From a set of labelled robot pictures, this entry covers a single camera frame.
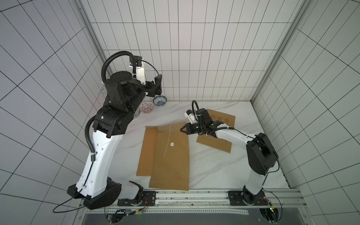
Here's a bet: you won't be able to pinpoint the brown kraft file bags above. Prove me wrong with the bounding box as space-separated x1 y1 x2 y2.
196 109 236 153

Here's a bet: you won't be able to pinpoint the brown kraft file bag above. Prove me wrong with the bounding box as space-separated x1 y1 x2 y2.
149 122 190 191
136 127 158 176

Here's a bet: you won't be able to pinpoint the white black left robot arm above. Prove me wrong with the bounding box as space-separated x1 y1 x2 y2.
67 51 162 210

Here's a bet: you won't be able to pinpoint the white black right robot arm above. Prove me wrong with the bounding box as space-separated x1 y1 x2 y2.
180 100 279 206

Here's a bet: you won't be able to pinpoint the blue white patterned bowl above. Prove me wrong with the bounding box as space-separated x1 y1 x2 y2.
153 96 167 107

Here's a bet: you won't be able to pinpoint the red blue patterned bowl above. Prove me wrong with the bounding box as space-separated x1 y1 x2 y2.
139 102 155 114

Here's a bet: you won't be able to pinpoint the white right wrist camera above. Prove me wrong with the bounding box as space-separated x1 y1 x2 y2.
184 110 198 124

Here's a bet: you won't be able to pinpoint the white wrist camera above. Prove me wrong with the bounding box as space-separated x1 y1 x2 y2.
184 110 198 124
129 55 146 85

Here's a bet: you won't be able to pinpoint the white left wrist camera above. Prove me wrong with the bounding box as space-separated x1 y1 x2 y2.
129 55 146 85

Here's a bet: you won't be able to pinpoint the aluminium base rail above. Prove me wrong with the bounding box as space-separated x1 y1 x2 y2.
78 189 309 221

